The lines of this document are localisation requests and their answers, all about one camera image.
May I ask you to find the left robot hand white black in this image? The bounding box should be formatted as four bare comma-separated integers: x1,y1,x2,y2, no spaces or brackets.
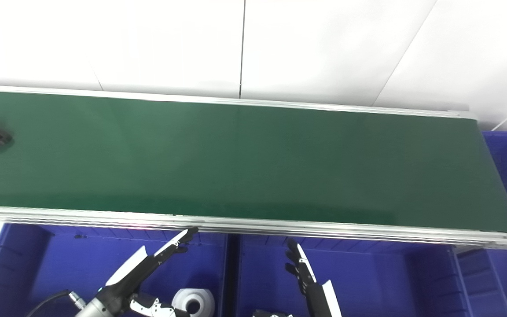
99,227,199,317

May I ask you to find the white round part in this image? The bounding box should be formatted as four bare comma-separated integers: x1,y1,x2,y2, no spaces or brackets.
172,288,215,317

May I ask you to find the green conveyor belt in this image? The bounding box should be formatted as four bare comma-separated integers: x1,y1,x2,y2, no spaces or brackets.
0,85,507,251
0,90,507,233

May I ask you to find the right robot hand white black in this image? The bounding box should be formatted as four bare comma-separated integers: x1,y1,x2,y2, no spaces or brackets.
285,238,342,317

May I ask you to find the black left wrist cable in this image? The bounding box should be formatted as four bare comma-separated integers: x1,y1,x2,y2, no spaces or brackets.
26,289,88,317

